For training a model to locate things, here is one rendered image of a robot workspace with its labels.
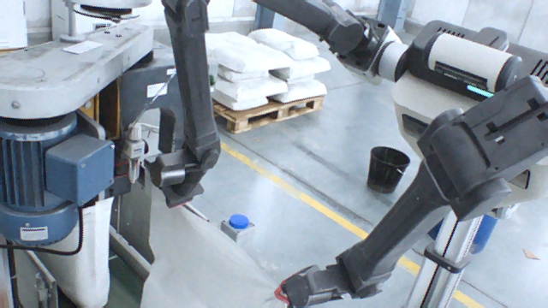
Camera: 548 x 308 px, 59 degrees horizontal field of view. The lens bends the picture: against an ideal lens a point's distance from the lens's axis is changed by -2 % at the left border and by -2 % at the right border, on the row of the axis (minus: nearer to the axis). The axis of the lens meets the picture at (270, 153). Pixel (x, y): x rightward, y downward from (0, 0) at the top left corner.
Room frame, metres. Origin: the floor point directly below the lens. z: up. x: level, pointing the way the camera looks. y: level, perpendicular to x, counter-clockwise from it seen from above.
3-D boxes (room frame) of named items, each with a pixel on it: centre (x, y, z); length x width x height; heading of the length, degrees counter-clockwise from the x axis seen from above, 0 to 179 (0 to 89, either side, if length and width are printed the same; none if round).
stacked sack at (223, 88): (4.02, 0.30, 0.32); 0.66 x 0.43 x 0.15; 142
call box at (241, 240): (1.25, 0.06, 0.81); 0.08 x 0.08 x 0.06; 50
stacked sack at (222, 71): (4.12, 0.49, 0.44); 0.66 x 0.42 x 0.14; 44
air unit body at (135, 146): (1.03, 0.32, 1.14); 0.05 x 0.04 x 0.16; 140
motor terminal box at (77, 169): (0.74, 0.33, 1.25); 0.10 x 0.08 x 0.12; 165
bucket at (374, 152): (3.24, -0.85, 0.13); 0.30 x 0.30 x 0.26
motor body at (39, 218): (0.76, 0.43, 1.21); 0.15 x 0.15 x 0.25
